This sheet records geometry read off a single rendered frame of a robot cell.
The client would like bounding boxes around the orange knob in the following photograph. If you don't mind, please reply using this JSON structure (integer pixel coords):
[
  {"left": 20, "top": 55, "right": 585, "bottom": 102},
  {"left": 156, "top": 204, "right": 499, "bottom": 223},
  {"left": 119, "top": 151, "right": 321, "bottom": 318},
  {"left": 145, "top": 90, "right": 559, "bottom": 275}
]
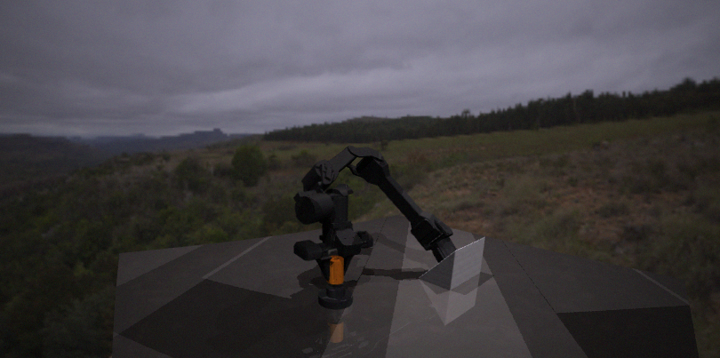
[{"left": 327, "top": 255, "right": 344, "bottom": 284}]

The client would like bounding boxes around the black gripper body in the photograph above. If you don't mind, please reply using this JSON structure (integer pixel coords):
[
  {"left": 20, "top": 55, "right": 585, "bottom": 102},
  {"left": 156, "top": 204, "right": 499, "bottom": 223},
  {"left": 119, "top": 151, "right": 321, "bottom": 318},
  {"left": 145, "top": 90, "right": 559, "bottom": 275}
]
[{"left": 293, "top": 217, "right": 373, "bottom": 261}]

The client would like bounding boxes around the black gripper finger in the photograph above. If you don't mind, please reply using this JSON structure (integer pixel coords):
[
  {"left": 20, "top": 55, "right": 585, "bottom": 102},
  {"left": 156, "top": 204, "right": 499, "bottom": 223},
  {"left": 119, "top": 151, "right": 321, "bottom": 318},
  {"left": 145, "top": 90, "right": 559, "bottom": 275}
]
[
  {"left": 316, "top": 255, "right": 332, "bottom": 280},
  {"left": 342, "top": 255, "right": 355, "bottom": 276}
]

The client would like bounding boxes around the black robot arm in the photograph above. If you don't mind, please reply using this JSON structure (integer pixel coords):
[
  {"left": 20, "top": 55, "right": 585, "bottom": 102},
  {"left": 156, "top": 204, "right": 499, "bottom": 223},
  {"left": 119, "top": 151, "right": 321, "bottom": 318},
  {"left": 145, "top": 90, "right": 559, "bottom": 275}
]
[{"left": 293, "top": 146, "right": 457, "bottom": 263}]

